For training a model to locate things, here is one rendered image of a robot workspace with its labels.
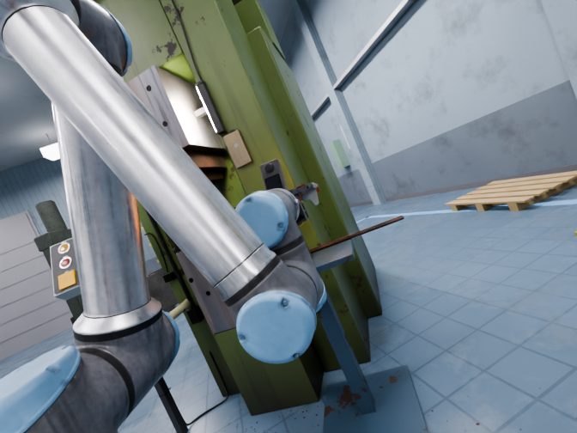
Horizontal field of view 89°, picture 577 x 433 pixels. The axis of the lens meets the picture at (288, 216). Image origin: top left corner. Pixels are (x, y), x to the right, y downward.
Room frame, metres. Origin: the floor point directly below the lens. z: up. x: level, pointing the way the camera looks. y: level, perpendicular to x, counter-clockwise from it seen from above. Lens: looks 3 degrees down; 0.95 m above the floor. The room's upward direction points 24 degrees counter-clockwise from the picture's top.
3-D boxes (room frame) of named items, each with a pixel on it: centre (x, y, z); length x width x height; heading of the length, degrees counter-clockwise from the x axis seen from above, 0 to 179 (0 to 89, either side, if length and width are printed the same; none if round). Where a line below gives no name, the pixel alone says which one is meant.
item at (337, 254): (1.15, 0.01, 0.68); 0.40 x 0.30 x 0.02; 76
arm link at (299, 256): (0.50, 0.04, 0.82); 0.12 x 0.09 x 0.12; 171
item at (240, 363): (1.65, 0.32, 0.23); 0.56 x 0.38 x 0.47; 164
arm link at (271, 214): (0.51, 0.04, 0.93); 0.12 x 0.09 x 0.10; 167
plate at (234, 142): (1.49, 0.10, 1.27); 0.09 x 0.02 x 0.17; 74
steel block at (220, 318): (1.65, 0.32, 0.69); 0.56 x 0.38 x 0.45; 164
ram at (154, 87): (1.64, 0.34, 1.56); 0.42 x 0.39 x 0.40; 164
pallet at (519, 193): (3.06, -2.24, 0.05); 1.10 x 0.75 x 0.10; 8
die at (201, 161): (1.66, 0.38, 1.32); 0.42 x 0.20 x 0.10; 164
